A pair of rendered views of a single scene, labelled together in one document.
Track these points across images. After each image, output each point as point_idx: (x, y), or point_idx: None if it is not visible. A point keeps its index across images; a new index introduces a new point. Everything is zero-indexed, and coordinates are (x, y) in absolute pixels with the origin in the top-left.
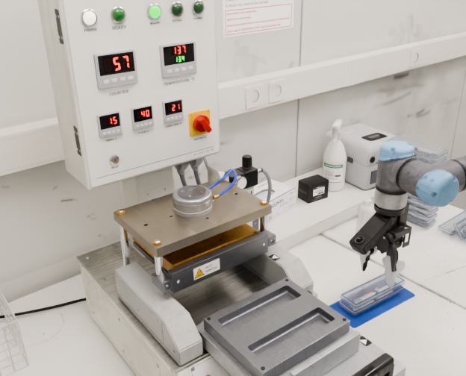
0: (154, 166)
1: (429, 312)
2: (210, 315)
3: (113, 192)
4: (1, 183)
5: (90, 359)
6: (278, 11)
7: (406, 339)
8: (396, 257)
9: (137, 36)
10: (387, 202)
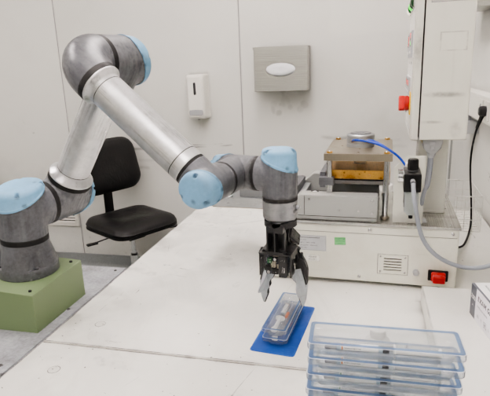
0: (407, 126)
1: (226, 338)
2: (303, 176)
3: None
4: None
5: None
6: None
7: (232, 311)
8: (261, 264)
9: (411, 23)
10: (276, 203)
